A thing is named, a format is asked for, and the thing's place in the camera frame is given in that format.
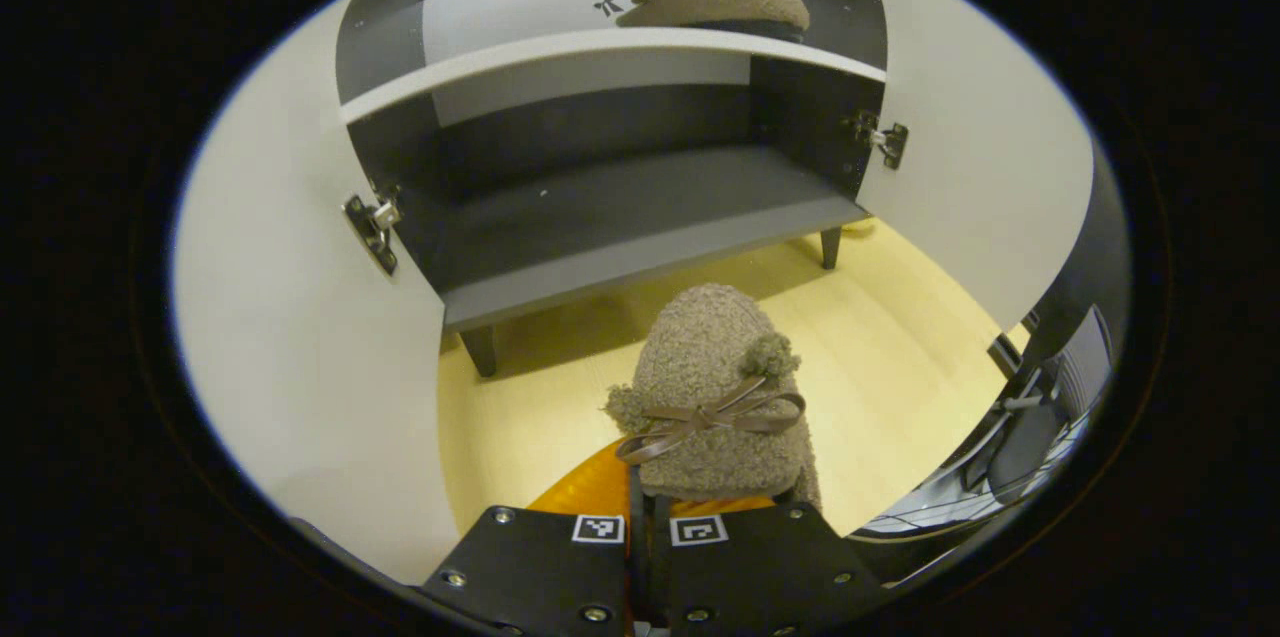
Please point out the white shoe cabinet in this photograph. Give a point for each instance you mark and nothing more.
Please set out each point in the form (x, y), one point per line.
(600, 207)

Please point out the brown fuzzy shoe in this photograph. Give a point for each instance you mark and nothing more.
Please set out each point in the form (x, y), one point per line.
(740, 2)
(700, 347)

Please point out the black backdrop cloth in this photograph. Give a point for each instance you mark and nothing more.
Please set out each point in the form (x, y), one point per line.
(1090, 247)

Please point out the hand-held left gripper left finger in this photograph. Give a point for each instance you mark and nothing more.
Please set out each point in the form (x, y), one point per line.
(540, 567)

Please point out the metal door hinge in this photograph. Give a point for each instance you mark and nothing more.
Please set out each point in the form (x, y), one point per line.
(888, 142)
(372, 227)

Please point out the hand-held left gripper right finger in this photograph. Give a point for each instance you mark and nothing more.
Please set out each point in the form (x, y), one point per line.
(750, 567)

